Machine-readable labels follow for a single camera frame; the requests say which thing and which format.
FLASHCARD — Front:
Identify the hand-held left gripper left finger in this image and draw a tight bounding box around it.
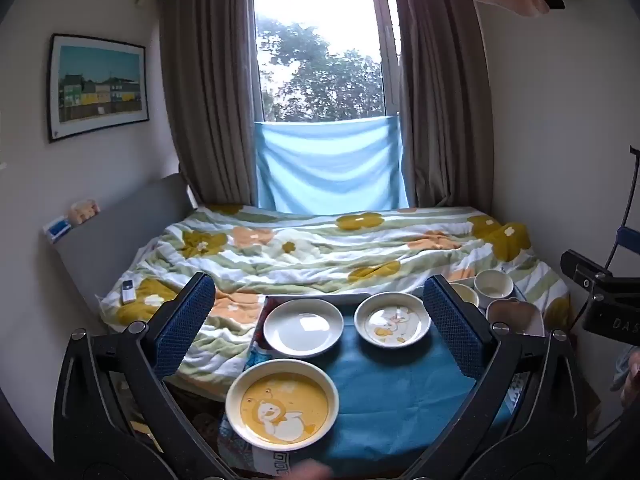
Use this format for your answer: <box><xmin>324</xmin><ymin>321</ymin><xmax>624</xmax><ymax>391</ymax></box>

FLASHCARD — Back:
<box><xmin>52</xmin><ymin>272</ymin><xmax>236</xmax><ymax>480</ymax></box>

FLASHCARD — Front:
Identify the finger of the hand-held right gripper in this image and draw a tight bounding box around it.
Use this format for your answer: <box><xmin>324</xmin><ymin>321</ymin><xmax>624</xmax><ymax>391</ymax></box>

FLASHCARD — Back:
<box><xmin>560</xmin><ymin>250</ymin><xmax>615</xmax><ymax>288</ymax></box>

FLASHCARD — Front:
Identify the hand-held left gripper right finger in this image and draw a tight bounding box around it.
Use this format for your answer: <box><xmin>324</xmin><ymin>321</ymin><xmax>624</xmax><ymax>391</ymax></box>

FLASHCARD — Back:
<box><xmin>400</xmin><ymin>274</ymin><xmax>588</xmax><ymax>480</ymax></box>

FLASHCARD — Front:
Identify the pink square handled dish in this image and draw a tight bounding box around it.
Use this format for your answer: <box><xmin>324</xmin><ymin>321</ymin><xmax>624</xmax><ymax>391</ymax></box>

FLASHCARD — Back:
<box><xmin>486</xmin><ymin>297</ymin><xmax>545</xmax><ymax>337</ymax></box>

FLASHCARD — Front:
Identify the person's right hand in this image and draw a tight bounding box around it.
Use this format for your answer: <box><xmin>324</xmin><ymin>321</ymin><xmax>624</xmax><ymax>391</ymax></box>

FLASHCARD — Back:
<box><xmin>620</xmin><ymin>349</ymin><xmax>640</xmax><ymax>410</ymax></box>

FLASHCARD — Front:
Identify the cream bowl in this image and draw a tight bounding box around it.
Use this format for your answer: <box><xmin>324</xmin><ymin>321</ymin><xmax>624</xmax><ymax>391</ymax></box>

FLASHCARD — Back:
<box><xmin>447</xmin><ymin>282</ymin><xmax>480</xmax><ymax>311</ymax></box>
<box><xmin>474</xmin><ymin>270</ymin><xmax>515</xmax><ymax>310</ymax></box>

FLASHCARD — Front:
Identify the light blue clothing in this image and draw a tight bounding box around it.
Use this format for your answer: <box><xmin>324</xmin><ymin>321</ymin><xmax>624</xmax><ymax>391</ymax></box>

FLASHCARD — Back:
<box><xmin>610</xmin><ymin>346</ymin><xmax>637</xmax><ymax>392</ymax></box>

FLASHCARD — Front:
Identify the white duck print plate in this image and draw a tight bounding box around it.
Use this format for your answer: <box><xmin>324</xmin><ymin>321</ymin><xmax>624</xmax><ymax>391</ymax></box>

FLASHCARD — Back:
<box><xmin>354</xmin><ymin>292</ymin><xmax>432</xmax><ymax>348</ymax></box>

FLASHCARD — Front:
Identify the teal cloth mat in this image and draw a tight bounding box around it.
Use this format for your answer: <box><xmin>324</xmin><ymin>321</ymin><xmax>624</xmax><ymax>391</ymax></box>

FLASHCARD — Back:
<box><xmin>305</xmin><ymin>305</ymin><xmax>516</xmax><ymax>466</ymax></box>

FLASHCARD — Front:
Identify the grey headboard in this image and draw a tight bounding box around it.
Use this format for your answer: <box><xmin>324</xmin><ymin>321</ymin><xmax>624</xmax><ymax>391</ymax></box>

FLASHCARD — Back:
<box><xmin>54</xmin><ymin>174</ymin><xmax>198</xmax><ymax>321</ymax></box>

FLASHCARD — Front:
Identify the plain white plate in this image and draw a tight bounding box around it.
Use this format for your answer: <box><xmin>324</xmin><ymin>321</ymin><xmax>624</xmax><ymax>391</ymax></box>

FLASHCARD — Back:
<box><xmin>263</xmin><ymin>299</ymin><xmax>345</xmax><ymax>358</ymax></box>

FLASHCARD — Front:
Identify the orange bear print plate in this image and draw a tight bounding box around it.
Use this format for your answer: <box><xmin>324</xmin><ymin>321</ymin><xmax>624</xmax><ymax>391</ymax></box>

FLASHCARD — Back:
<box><xmin>225</xmin><ymin>358</ymin><xmax>339</xmax><ymax>451</ymax></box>

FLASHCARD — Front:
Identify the plush toy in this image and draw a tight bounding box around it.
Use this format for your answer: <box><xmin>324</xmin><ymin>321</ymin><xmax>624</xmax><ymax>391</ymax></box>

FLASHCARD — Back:
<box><xmin>70</xmin><ymin>200</ymin><xmax>102</xmax><ymax>224</ymax></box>

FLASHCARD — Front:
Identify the floral quilt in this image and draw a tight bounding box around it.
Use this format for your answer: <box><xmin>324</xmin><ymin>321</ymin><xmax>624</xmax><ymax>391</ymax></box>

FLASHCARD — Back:
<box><xmin>100</xmin><ymin>204</ymin><xmax>571</xmax><ymax>401</ymax></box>

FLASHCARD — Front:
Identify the blue and white box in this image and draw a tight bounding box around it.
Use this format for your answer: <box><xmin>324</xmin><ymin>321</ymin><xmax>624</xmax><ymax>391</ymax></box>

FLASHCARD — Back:
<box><xmin>44</xmin><ymin>215</ymin><xmax>74</xmax><ymax>244</ymax></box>

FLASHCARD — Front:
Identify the light blue hanging cloth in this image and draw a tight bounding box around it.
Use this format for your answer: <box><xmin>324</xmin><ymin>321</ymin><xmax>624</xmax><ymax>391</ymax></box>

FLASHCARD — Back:
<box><xmin>254</xmin><ymin>115</ymin><xmax>407</xmax><ymax>215</ymax></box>

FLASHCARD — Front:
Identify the brown curtain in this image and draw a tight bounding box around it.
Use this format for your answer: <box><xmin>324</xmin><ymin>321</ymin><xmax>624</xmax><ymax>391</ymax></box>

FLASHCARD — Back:
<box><xmin>387</xmin><ymin>0</ymin><xmax>493</xmax><ymax>208</ymax></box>
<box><xmin>157</xmin><ymin>0</ymin><xmax>258</xmax><ymax>208</ymax></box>

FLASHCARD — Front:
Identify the framed picture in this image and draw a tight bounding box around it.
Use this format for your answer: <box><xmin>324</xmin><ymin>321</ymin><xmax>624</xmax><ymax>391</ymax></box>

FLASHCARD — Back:
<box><xmin>47</xmin><ymin>33</ymin><xmax>151</xmax><ymax>143</ymax></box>

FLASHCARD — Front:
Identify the window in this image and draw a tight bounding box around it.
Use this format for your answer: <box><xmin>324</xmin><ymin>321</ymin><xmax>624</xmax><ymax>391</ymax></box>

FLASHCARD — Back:
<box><xmin>247</xmin><ymin>0</ymin><xmax>403</xmax><ymax>123</ymax></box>

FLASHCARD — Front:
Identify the black metal frame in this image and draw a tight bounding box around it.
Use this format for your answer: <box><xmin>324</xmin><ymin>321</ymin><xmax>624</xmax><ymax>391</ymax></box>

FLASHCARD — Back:
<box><xmin>604</xmin><ymin>145</ymin><xmax>640</xmax><ymax>272</ymax></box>

